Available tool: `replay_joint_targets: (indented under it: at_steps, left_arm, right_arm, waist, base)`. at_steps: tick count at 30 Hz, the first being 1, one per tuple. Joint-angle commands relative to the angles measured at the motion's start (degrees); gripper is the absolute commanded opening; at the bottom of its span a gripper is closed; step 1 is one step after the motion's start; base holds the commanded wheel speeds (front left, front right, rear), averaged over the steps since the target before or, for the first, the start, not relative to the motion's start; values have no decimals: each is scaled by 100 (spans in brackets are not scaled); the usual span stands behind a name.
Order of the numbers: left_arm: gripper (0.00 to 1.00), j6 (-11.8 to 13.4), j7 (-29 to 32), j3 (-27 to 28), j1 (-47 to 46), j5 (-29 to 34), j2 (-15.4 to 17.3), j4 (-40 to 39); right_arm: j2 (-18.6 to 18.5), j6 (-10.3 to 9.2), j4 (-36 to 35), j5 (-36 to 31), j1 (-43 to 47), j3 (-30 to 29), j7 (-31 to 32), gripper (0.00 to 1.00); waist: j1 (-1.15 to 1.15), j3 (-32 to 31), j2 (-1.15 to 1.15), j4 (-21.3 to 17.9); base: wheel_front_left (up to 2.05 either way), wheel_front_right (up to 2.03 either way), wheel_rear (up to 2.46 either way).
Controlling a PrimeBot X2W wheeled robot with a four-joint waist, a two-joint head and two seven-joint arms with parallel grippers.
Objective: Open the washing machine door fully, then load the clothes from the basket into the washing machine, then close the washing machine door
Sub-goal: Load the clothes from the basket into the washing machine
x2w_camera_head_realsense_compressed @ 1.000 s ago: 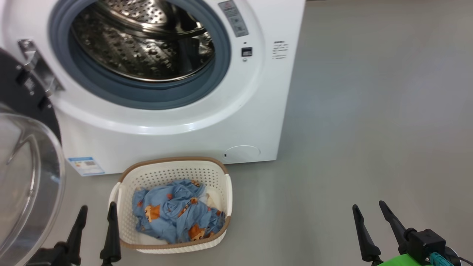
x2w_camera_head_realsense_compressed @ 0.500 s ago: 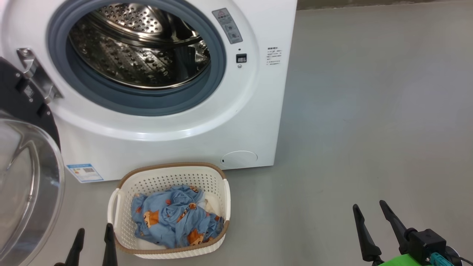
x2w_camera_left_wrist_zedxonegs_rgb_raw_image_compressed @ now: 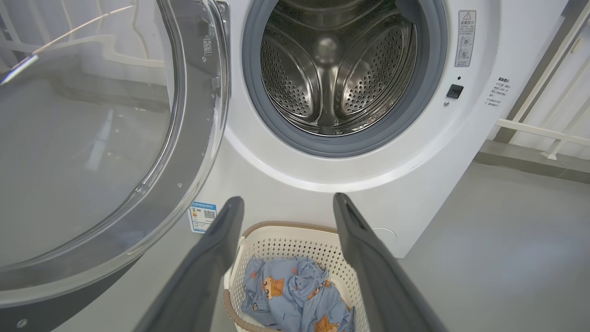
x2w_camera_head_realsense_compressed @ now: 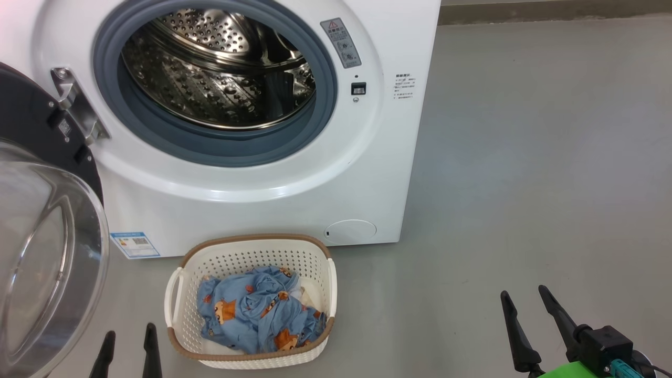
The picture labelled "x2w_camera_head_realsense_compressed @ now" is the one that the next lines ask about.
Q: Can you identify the perforated steel washer drum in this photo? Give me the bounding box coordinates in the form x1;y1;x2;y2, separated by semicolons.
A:
122;8;317;131

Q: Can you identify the blue garment with cream lining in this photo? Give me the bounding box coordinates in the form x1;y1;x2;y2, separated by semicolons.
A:
252;278;328;355

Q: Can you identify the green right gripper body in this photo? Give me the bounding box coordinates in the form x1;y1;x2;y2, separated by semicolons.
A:
528;361;602;378

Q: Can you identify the blue energy label sticker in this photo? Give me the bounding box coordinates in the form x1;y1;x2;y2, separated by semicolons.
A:
110;232;161;259

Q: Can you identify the printed text label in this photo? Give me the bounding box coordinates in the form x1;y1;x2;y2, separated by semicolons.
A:
394;73;416;100

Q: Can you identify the black cable teal connector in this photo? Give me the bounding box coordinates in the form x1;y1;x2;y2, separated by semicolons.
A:
609;360;672;378

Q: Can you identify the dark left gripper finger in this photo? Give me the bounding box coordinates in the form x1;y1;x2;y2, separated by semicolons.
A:
143;323;163;378
88;331;116;378

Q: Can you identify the white front-load washing machine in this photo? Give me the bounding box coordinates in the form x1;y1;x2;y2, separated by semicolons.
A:
0;0;442;259

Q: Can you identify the grey rubber door gasket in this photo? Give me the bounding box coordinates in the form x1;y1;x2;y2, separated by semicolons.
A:
93;0;338;167

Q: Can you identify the black glass washer door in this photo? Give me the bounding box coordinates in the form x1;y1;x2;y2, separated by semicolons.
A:
0;62;110;378

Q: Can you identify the grey warning sticker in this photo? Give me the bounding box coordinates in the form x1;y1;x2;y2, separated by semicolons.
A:
320;18;362;69

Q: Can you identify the round white filter cover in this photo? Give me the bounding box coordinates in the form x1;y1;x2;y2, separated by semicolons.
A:
324;219;377;245

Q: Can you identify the blue bear print garment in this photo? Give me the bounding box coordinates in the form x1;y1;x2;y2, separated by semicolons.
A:
197;266;300;353

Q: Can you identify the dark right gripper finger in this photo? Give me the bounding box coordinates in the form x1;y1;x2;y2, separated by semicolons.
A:
500;290;543;374
538;285;581;360

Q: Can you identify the metal door hinge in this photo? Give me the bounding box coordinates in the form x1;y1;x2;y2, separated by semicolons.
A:
50;67;111;146

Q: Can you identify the cream laundry basket brown rim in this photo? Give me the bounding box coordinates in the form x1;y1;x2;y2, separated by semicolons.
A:
164;234;338;370

